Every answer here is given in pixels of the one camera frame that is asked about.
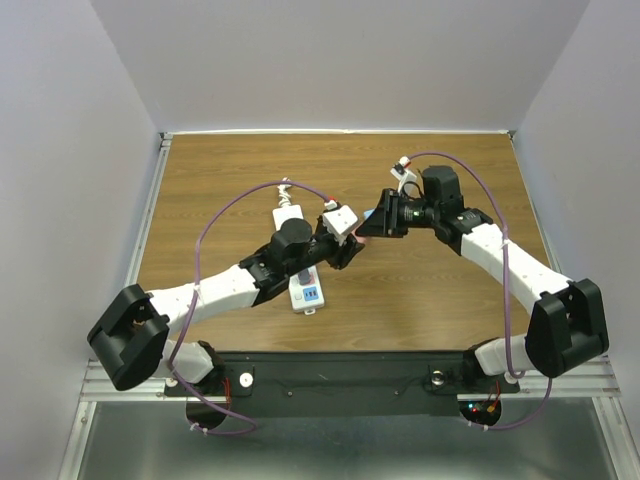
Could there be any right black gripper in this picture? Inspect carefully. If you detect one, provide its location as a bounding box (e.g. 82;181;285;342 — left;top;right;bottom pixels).
353;188;439;239

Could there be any white power strip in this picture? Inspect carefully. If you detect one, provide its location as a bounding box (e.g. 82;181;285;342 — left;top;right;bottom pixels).
272;177;325;315

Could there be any pink plug adapter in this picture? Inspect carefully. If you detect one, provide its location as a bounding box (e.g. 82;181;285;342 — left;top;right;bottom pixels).
354;233;371;245

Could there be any dark grey plug adapter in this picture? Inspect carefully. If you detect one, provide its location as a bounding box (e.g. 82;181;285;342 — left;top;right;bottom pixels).
298;269;311;285

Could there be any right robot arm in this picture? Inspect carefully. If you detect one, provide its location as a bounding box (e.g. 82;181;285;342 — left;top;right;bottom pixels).
356;166;609;390

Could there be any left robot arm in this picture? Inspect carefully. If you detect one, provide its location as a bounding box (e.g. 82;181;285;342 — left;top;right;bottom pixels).
87;212;364;391

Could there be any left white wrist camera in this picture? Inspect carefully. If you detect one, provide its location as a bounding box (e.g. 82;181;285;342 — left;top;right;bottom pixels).
322;202;360;245

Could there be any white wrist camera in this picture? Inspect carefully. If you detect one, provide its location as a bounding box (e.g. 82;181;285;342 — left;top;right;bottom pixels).
390;156;417;196
322;202;360;245

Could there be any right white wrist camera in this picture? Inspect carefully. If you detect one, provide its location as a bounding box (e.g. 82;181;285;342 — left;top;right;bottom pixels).
390;156;417;196

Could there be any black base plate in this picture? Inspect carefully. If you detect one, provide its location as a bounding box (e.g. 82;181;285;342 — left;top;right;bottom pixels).
195;350;519;418

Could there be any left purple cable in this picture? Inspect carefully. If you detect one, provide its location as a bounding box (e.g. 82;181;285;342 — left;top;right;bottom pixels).
164;179;341;436

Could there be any purple cable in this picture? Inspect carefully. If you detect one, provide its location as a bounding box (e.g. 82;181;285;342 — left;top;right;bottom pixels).
407;151;554;432
164;179;341;436

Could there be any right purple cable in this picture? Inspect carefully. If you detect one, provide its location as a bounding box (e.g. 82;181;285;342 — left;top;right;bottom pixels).
407;151;554;432

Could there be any aluminium frame rail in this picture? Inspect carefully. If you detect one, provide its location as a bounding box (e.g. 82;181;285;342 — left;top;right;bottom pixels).
78;133;618;479

